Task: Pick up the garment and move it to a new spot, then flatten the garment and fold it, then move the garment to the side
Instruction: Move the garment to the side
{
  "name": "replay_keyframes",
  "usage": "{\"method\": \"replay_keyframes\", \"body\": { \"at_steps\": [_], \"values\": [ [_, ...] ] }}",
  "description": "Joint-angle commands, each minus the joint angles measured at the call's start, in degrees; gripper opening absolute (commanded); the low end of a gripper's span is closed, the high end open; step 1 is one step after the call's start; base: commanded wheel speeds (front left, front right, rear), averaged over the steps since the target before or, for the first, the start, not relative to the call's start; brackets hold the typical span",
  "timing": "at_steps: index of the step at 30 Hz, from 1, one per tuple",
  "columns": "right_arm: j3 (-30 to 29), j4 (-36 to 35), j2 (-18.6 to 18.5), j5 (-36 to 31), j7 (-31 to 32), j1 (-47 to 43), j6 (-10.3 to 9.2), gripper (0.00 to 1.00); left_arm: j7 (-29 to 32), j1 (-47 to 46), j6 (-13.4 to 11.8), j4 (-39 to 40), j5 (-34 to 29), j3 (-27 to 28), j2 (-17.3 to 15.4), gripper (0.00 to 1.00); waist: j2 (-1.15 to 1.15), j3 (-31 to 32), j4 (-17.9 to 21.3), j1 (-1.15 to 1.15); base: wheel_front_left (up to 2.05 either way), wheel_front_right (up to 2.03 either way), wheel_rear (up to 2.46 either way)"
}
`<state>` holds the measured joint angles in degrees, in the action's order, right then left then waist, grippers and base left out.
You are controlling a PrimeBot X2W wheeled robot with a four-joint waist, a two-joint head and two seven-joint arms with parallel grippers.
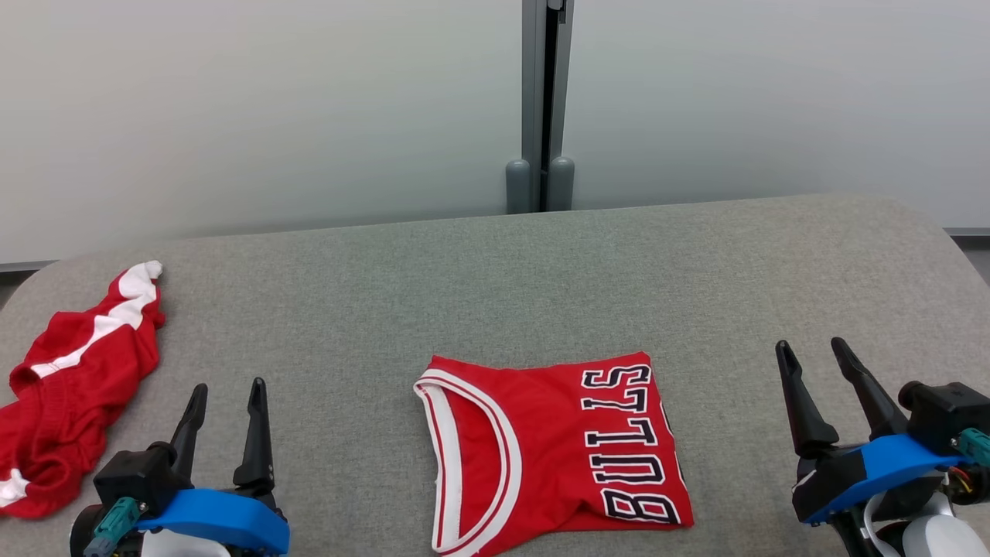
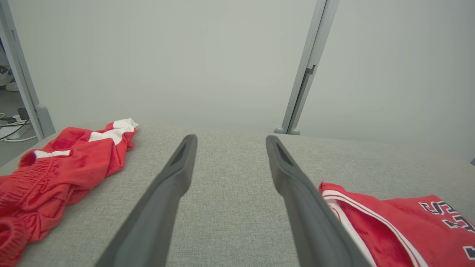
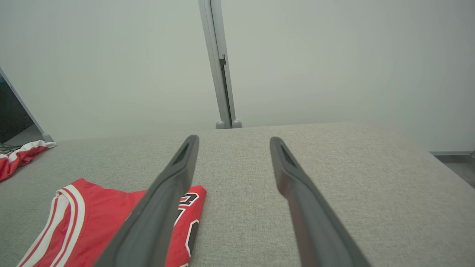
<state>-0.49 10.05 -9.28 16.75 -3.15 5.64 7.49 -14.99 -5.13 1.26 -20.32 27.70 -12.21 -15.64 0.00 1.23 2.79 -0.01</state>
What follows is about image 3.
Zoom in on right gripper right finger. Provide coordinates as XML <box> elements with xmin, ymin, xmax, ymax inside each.
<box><xmin>270</xmin><ymin>137</ymin><xmax>372</xmax><ymax>267</ymax></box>

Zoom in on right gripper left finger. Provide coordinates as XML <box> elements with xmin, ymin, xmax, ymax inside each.
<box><xmin>93</xmin><ymin>135</ymin><xmax>200</xmax><ymax>267</ymax></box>

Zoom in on red basketball jersey with number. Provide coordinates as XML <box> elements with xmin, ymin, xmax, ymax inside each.
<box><xmin>17</xmin><ymin>178</ymin><xmax>207</xmax><ymax>267</ymax></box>

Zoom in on red shorts with white panels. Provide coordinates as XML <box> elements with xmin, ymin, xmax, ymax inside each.
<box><xmin>0</xmin><ymin>140</ymin><xmax>56</xmax><ymax>182</ymax></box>

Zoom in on grey partition frame, dark panel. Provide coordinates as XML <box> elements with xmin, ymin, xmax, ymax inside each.
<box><xmin>0</xmin><ymin>67</ymin><xmax>55</xmax><ymax>144</ymax></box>

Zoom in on grey partition post with feet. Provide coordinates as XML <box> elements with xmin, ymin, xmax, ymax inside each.
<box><xmin>198</xmin><ymin>0</ymin><xmax>243</xmax><ymax>129</ymax></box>

